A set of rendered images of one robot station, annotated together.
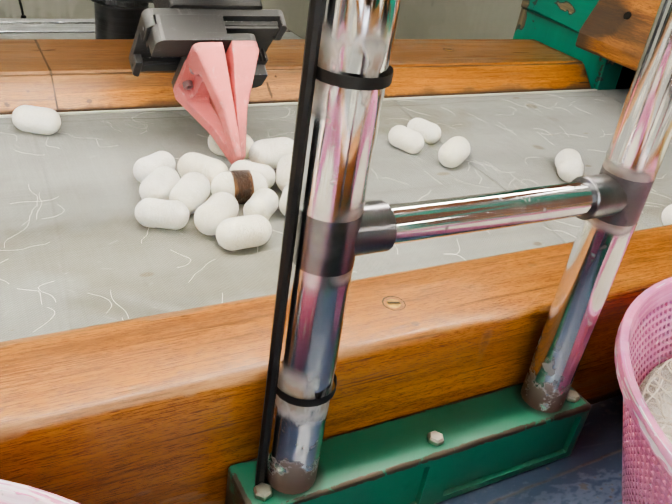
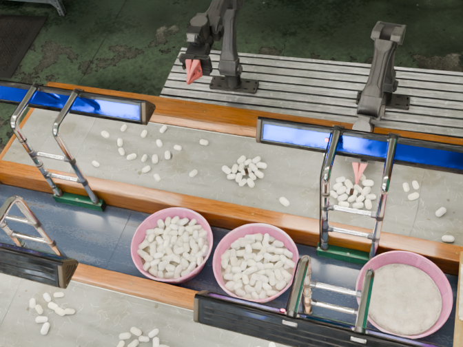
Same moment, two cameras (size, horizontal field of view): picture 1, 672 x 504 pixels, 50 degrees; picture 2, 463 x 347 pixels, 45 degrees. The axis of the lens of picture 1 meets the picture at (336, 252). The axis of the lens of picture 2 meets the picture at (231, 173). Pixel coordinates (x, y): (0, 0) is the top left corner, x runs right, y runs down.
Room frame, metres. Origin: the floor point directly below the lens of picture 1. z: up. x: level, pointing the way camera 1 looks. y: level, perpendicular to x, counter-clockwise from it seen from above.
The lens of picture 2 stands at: (-0.41, -0.57, 2.30)
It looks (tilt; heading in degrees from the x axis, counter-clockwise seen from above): 53 degrees down; 58
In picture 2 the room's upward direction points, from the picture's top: 12 degrees counter-clockwise
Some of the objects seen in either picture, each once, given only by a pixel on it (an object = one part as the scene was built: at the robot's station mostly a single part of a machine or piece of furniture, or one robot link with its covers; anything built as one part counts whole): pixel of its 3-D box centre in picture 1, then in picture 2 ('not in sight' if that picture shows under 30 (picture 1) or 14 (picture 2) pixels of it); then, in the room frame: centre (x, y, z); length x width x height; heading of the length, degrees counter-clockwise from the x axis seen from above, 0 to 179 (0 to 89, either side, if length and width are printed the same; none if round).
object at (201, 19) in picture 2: not in sight; (205, 28); (0.38, 0.70, 1.12); 0.12 x 0.09 x 0.12; 34
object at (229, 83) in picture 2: not in sight; (233, 78); (0.53, 0.80, 0.71); 0.20 x 0.07 x 0.08; 124
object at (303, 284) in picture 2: not in sight; (329, 327); (-0.01, -0.23, 0.90); 0.20 x 0.19 x 0.45; 122
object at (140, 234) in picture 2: not in sight; (174, 249); (-0.13, 0.34, 0.72); 0.27 x 0.27 x 0.10
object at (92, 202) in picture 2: not in sight; (69, 149); (-0.18, 0.81, 0.90); 0.20 x 0.19 x 0.45; 122
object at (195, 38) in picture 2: not in sight; (195, 44); (0.30, 0.65, 1.13); 0.07 x 0.06 x 0.11; 124
